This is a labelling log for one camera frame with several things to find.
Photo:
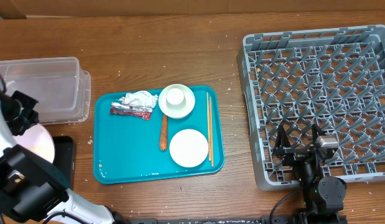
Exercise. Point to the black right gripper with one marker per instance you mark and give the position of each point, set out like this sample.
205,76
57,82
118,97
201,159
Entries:
282,147

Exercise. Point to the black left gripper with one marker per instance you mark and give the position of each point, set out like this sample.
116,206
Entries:
18,127

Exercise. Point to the large white plate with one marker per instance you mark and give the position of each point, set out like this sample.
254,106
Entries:
39,141

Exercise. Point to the red foil snack wrapper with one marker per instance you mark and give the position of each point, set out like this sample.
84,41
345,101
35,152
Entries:
137,111

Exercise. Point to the white tissue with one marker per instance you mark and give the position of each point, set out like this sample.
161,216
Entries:
140,98

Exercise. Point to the small white cup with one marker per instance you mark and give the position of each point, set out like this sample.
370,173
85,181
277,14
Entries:
175,97

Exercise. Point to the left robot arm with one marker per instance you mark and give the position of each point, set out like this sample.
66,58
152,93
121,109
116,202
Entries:
32,188

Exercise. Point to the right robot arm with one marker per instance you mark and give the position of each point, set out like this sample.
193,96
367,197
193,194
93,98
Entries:
323,195

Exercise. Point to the black waste bin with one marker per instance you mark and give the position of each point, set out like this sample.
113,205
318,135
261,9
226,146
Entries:
65,157

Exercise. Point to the grey dishwasher rack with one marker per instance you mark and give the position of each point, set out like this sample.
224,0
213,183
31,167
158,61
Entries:
334,78

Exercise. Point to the clear plastic bin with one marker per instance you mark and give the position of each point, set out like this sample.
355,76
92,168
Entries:
61,87

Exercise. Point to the right wooden chopstick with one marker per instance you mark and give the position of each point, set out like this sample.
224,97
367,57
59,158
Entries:
211,132

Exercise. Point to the wooden chopstick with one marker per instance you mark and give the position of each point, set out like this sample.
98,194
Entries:
208,125
211,132

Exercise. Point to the left wooden chopstick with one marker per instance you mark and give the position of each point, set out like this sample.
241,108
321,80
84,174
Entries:
208,125

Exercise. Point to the small white plate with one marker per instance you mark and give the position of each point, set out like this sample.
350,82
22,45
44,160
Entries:
188,148

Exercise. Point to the teal plastic tray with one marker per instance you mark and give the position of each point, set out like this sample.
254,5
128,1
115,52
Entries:
126,148

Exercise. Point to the white saucer bowl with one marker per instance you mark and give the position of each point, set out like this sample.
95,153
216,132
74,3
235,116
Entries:
177,112

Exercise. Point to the orange carrot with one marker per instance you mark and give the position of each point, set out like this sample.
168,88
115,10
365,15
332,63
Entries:
163,141

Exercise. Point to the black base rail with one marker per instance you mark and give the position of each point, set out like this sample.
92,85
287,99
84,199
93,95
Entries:
211,221

